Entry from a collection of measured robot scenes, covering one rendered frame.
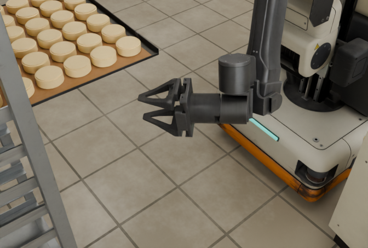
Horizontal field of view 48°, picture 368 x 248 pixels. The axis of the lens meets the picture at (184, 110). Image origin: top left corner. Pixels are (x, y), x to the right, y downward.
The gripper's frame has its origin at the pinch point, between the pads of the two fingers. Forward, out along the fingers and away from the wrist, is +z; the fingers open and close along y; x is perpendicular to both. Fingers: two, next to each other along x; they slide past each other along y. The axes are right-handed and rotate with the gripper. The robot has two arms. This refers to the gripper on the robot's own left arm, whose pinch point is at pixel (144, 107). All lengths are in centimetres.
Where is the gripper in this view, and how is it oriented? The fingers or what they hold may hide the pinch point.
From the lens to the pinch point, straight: 79.3
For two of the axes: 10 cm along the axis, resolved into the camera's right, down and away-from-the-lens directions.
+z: -9.9, -0.2, 1.7
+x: 1.3, -7.3, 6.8
